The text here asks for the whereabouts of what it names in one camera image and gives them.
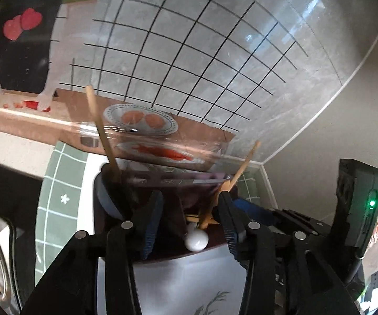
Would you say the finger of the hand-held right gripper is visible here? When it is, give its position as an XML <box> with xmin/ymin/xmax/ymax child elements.
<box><xmin>234</xmin><ymin>199</ymin><xmax>333</xmax><ymax>237</ymax></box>

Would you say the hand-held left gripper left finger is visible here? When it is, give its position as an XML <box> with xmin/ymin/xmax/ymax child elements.
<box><xmin>22</xmin><ymin>190</ymin><xmax>164</xmax><ymax>315</ymax></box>

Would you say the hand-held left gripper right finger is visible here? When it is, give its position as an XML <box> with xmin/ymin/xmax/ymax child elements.
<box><xmin>218</xmin><ymin>192</ymin><xmax>353</xmax><ymax>315</ymax></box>

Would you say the white ceramic spoon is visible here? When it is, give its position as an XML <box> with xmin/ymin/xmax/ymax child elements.
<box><xmin>184</xmin><ymin>221</ymin><xmax>208</xmax><ymax>253</ymax></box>

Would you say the wooden chopstick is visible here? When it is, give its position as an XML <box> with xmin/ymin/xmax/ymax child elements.
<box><xmin>199</xmin><ymin>140</ymin><xmax>262</xmax><ymax>230</ymax></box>
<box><xmin>86</xmin><ymin>85</ymin><xmax>122</xmax><ymax>184</ymax></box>
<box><xmin>185</xmin><ymin>214</ymin><xmax>220</xmax><ymax>226</ymax></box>

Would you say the blue-grey spoon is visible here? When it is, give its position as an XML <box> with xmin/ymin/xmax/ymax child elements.
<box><xmin>95</xmin><ymin>172</ymin><xmax>127</xmax><ymax>219</ymax></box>

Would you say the purple utensil holder box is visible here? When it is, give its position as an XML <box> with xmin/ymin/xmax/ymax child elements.
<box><xmin>94</xmin><ymin>162</ymin><xmax>242</xmax><ymax>265</ymax></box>

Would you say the green checked white tablecloth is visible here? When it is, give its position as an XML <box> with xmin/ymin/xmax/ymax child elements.
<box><xmin>35</xmin><ymin>139</ymin><xmax>276</xmax><ymax>315</ymax></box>

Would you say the cartoon wall sticker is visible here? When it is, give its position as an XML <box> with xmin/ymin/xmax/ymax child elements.
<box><xmin>0</xmin><ymin>0</ymin><xmax>343</xmax><ymax>174</ymax></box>

